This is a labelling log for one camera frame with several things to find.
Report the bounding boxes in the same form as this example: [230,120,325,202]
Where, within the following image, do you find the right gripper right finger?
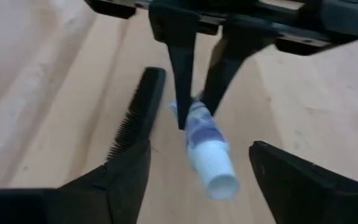
[248,140,358,224]

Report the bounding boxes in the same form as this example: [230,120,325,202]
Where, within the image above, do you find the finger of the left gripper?
[149,2,199,131]
[201,17,275,116]

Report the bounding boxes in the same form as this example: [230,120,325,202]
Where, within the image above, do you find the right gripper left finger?
[0,141,152,224]

